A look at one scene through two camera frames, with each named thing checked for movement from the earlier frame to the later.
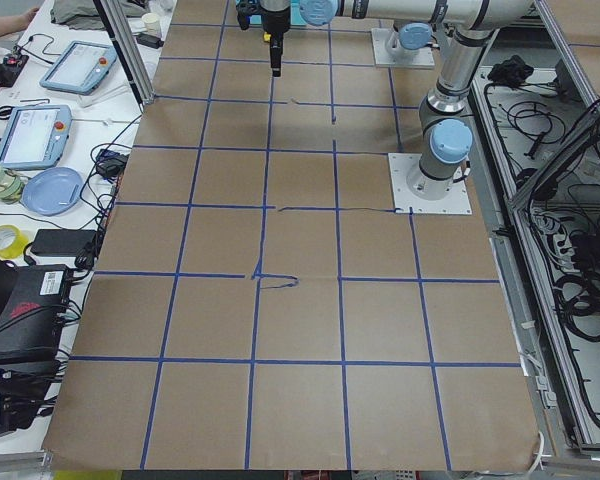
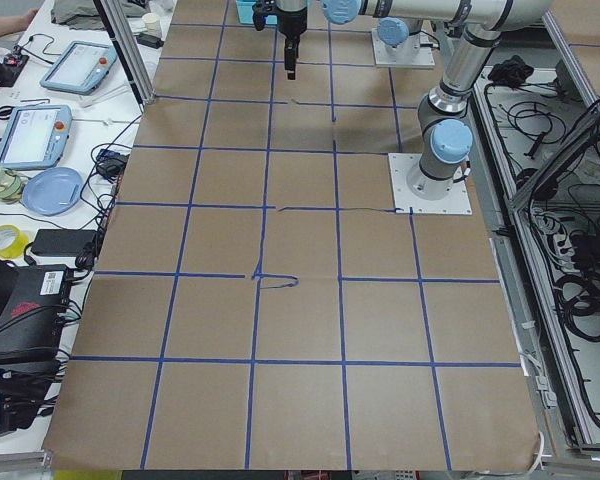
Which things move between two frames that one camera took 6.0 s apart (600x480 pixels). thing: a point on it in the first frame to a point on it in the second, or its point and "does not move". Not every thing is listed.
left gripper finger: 276,52 to 291,48
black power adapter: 62,241 does not move
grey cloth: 78,13 does not move
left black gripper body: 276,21 to 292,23
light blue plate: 53,191 does not move
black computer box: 32,329 does not move
